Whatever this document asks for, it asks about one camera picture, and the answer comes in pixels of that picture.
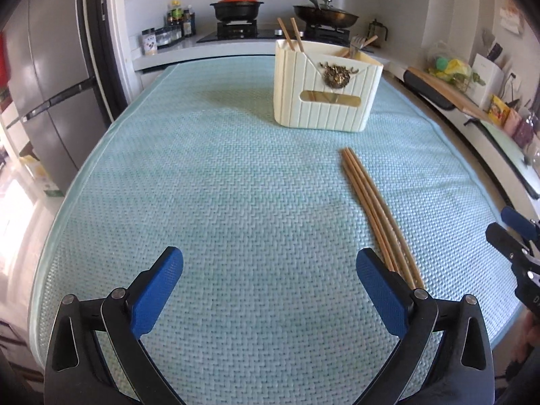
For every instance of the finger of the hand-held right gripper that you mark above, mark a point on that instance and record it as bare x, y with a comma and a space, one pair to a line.
519, 221
504, 240

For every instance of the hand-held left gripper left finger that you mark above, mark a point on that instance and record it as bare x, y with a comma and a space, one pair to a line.
158, 291

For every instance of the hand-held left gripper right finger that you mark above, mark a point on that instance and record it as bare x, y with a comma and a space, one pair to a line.
382, 293

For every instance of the bundle of wooden chopsticks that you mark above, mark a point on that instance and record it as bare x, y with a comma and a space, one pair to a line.
363, 202
378, 202

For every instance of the wooden chopstick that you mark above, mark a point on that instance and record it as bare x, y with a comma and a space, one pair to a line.
297, 33
373, 202
368, 202
284, 33

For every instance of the cream ribbed utensil holder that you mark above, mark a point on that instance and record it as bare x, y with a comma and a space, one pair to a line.
320, 105

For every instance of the metal fork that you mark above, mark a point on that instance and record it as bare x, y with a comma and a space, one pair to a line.
356, 44
370, 41

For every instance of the purple soap bottle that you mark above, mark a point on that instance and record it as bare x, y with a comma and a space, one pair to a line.
526, 130

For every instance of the light blue woven mat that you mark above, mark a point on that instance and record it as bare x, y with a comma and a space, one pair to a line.
232, 198

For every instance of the wooden cutting board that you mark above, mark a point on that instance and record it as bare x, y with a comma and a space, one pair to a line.
455, 93

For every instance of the white knife block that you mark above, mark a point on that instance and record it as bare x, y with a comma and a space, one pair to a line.
485, 80

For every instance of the black padded bar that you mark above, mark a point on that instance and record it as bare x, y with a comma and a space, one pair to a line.
426, 90

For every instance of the yellow green carton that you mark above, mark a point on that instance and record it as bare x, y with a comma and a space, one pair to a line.
42, 175

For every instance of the yellow green plastic bags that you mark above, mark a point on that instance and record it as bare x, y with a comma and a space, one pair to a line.
449, 69

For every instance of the hanging printed towel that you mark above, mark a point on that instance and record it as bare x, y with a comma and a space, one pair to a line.
512, 19

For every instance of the glass press pot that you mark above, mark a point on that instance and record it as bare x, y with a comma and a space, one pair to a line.
373, 33

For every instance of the grey refrigerator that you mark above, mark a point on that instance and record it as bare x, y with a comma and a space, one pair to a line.
50, 71

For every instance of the labelled spice jar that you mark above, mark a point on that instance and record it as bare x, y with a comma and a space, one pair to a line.
148, 42

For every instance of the set of clear spice jars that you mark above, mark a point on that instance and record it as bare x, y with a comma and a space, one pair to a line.
168, 36

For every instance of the dark soy sauce bottle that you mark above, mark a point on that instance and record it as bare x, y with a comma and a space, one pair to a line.
188, 23

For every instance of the black gas stove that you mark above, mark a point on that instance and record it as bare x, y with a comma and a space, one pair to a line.
236, 33

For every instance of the green cap sauce bottle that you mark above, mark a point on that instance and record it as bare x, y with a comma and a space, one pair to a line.
175, 17

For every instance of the dark wok with glass lid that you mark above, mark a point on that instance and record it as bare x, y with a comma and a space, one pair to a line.
329, 17

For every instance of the black pot with red lid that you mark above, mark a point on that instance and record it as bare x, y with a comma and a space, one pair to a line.
236, 8

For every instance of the red wall box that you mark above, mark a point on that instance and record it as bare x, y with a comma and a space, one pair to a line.
3, 71

